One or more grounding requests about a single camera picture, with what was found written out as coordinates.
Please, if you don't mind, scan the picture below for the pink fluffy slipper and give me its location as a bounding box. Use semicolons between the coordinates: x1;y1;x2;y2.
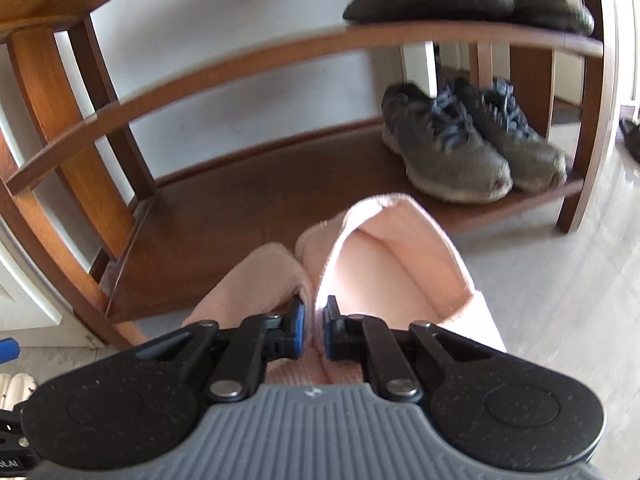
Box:
295;193;507;385
182;242;316;386

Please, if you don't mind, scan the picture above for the black shoe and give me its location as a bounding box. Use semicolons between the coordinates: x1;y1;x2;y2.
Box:
618;117;640;163

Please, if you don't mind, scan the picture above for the brown wooden shoe rack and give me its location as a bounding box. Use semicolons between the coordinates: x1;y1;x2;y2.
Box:
0;0;623;351

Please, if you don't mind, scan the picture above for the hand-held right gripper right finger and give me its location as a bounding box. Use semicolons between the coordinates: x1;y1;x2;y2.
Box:
322;296;493;403

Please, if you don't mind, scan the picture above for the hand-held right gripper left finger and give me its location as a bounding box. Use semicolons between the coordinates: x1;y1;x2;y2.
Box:
135;296;307;403

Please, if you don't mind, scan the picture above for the grey mesh sneaker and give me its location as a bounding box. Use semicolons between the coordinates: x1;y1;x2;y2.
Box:
452;77;568;193
381;82;513;204

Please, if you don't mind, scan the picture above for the white panelled door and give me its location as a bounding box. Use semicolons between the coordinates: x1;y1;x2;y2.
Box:
0;230;108;348

